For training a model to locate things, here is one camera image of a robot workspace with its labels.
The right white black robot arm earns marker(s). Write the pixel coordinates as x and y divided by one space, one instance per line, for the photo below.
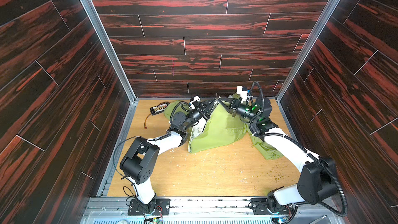
318 182

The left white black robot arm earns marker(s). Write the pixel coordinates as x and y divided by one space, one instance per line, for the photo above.
139 161

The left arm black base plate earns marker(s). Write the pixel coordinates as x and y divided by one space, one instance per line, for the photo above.
157 207

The black battery pack with wires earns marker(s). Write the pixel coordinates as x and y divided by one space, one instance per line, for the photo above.
160 108

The metal front rail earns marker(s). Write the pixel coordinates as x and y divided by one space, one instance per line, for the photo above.
204 210

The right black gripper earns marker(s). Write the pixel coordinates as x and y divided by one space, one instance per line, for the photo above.
233 106

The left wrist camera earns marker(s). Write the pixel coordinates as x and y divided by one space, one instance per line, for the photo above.
195 99

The green jacket with cartoon print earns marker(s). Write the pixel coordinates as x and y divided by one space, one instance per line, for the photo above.
223 129

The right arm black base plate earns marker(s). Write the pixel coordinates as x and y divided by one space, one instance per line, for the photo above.
264 206

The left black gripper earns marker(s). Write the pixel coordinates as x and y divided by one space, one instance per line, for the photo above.
203 107

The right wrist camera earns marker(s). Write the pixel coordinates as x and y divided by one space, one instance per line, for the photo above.
243 93

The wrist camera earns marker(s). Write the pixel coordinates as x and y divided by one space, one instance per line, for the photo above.
243 93
195 99

